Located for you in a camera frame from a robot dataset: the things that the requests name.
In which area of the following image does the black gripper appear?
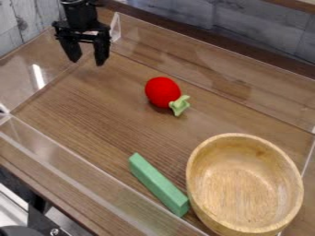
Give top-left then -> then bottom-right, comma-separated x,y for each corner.
52,0 -> 111,66

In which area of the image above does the red plush fruit green stem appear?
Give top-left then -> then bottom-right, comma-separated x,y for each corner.
145,77 -> 191,117

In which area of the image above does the green rectangular block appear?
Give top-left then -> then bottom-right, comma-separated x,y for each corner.
129,153 -> 190,217

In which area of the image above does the wooden bowl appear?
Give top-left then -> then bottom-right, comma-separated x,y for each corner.
186,133 -> 305,236

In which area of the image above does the clear acrylic triangle bracket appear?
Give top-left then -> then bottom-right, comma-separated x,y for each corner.
110,13 -> 122,42

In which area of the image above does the clear acrylic enclosure wall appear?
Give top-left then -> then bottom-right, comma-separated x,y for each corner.
0,13 -> 315,236

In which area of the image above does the black metal frame bracket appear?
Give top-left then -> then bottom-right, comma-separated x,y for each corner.
27,195 -> 72,236

